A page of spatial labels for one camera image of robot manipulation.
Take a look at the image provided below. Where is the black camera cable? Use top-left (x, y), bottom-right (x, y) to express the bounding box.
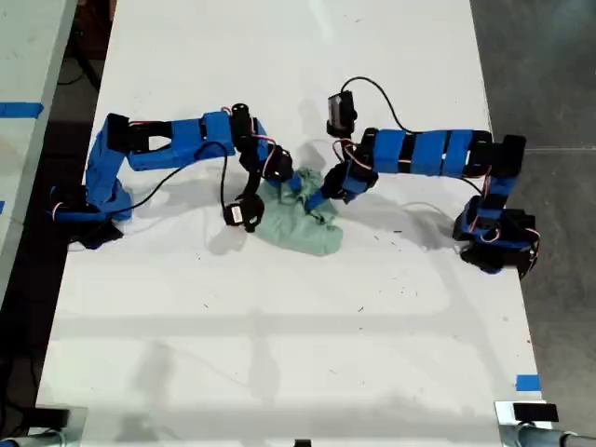
top-left (114, 152), bottom-right (230, 213)
top-left (340, 76), bottom-right (486, 199)

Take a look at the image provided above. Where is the long blue tape strip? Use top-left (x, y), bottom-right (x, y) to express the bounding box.
top-left (0, 101), bottom-right (46, 118)

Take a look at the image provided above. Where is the pale green T-shirt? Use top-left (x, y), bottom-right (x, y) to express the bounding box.
top-left (253, 167), bottom-right (345, 256)

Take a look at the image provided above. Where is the small black box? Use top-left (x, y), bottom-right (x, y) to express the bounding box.
top-left (34, 407), bottom-right (71, 427)
top-left (511, 402), bottom-right (559, 423)

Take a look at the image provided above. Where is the black camera box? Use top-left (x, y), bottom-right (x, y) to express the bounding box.
top-left (327, 91), bottom-right (358, 124)
top-left (223, 193), bottom-right (266, 234)

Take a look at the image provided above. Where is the white side table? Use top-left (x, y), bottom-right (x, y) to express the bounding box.
top-left (0, 0), bottom-right (79, 299)

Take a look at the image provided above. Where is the metal table bracket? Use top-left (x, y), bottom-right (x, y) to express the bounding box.
top-left (27, 405), bottom-right (89, 447)
top-left (494, 400), bottom-right (554, 447)

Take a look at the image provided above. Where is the black camera stalk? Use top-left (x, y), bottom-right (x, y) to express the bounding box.
top-left (325, 119), bottom-right (359, 141)
top-left (237, 148), bottom-right (264, 199)

